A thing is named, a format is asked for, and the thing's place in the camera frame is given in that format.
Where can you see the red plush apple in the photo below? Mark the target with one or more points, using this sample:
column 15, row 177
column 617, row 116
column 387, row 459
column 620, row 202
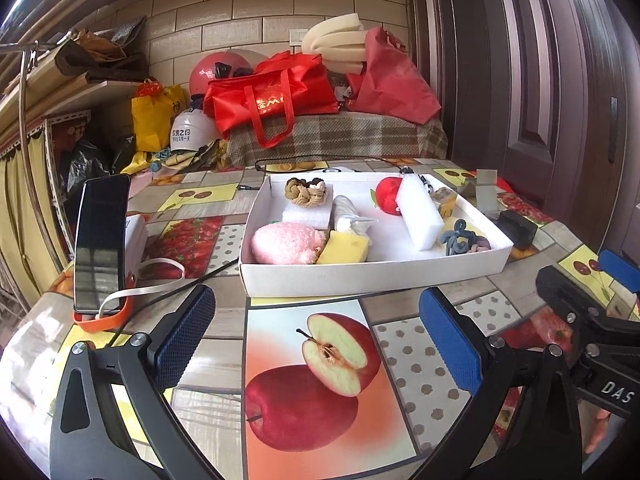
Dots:
column 386, row 197

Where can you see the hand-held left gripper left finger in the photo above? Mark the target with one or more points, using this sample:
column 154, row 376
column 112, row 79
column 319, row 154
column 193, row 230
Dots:
column 182, row 335

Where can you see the black plastic bag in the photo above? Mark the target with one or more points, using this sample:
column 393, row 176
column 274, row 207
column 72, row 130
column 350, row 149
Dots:
column 85, row 162

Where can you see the cream foam strips bundle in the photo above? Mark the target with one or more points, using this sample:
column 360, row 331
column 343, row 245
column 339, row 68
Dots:
column 335, row 40

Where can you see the brown paper bags pile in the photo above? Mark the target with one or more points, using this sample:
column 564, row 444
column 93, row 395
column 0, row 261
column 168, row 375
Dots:
column 100, row 52

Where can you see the white foam pad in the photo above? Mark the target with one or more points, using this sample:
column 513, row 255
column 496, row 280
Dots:
column 307, row 216

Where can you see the yellow shopping bag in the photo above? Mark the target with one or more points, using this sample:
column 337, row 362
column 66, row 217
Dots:
column 155, row 115

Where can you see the small white box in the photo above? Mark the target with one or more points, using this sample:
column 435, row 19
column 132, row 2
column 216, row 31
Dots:
column 136, row 240

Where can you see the white helmet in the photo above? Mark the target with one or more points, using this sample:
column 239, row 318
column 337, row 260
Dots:
column 192, row 130

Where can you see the pink plush toy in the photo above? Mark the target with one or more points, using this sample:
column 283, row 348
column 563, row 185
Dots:
column 282, row 244

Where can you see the orange phone stand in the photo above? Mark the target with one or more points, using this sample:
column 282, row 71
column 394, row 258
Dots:
column 107, row 320

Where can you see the red cushion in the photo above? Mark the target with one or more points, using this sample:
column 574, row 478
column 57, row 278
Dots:
column 505, row 186

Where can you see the white flat object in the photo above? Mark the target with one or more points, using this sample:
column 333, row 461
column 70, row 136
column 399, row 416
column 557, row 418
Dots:
column 340, row 170

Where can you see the black power cube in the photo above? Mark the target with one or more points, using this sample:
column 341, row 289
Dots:
column 517, row 230

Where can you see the black smartphone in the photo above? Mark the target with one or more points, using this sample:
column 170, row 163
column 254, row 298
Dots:
column 100, row 240

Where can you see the white cardboard box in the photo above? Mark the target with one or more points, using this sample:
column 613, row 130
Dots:
column 390, row 270

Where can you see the person's right hand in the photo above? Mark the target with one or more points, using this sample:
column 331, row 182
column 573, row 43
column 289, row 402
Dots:
column 597, row 427

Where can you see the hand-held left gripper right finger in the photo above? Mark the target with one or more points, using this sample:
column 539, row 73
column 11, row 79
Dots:
column 450, row 345

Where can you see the fruit print tablecloth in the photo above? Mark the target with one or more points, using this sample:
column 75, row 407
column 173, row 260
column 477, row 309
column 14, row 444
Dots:
column 320, row 310

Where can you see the red tote bag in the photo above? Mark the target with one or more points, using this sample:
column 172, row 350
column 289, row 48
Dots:
column 270, row 90

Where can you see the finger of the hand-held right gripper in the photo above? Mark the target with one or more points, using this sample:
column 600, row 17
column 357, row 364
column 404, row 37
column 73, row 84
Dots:
column 565, row 292
column 620, row 267

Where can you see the dark red cloth bag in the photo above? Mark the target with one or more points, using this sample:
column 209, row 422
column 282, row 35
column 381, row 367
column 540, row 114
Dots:
column 390, row 85

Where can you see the red helmet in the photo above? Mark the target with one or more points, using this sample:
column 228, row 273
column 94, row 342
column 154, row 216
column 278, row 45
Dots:
column 220, row 67

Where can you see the yellow curtain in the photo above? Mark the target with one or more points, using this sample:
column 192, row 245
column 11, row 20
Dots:
column 20, row 210

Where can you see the white wall switch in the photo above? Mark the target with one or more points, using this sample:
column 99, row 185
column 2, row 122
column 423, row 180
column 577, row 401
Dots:
column 296, row 39

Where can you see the white foam block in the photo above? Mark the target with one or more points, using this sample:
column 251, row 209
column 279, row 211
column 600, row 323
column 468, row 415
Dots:
column 420, row 215

